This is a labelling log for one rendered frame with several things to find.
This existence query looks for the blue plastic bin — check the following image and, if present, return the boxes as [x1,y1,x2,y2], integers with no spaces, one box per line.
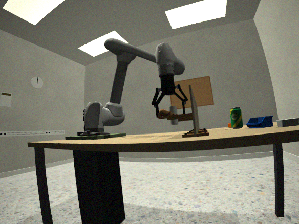
[246,116,273,128]

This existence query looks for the green drink can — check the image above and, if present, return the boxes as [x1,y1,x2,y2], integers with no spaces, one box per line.
[230,107,243,129]

